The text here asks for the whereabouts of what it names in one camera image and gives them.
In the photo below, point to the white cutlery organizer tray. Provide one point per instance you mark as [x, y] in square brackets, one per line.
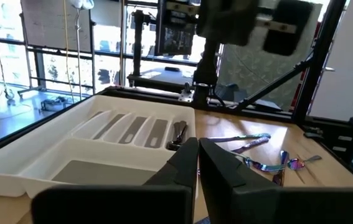
[23, 161]

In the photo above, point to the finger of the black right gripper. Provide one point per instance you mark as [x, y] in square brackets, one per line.
[288, 28]

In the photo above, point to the metal corner bracket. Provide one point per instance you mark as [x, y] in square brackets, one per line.
[186, 93]

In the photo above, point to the rolling whiteboard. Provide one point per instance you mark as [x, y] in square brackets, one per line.
[54, 25]

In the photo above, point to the iridescent rainbow fork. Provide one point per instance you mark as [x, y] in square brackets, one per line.
[269, 167]

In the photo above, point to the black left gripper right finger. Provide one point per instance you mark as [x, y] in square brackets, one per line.
[257, 205]

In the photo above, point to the black equipment on floor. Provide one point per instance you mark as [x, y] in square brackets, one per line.
[56, 103]

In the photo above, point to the iridescent rainbow teaspoon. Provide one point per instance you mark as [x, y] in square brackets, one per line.
[297, 164]

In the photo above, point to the white topped pole stand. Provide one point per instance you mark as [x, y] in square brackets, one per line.
[82, 3]

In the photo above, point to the black monitor stand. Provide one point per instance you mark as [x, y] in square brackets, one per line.
[138, 46]

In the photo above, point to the dark grey desk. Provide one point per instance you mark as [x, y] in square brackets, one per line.
[160, 76]

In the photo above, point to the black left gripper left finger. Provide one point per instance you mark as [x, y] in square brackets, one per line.
[163, 202]

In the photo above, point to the black computer monitor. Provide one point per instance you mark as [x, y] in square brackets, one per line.
[176, 42]

